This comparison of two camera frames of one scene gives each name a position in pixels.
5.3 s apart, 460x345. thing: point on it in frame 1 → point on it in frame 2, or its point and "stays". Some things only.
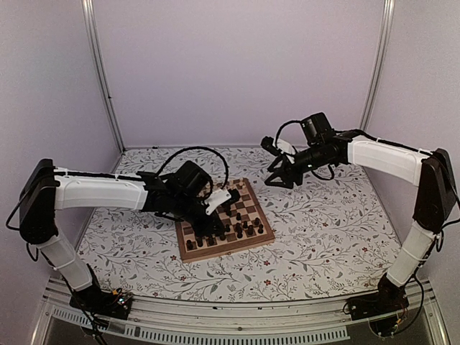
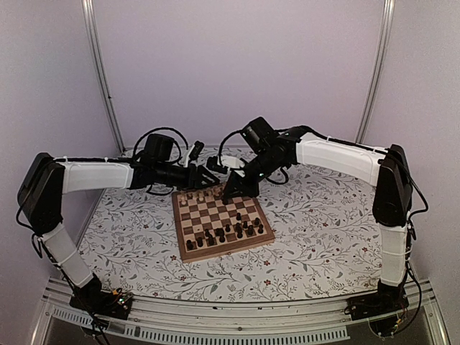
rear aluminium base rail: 222,146 stays
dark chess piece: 238,228 stays
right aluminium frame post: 387,26 stays
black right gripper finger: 279,177 → 232,188
